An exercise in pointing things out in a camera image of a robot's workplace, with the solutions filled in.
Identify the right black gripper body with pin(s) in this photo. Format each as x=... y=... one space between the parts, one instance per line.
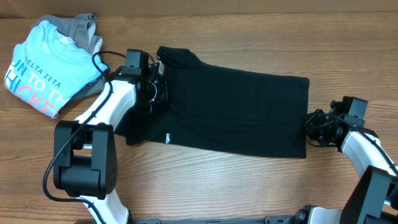
x=318 y=128

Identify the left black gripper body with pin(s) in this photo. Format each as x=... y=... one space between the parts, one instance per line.
x=157 y=93

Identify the black t-shirt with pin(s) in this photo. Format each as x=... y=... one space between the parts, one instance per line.
x=223 y=109

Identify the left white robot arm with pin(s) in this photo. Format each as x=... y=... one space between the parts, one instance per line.
x=84 y=167

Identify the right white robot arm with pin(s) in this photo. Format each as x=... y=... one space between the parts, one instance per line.
x=377 y=186

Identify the grey folded t-shirt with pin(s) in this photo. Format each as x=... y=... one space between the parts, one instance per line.
x=82 y=30

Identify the light blue printed t-shirt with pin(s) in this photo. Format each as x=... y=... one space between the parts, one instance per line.
x=48 y=69

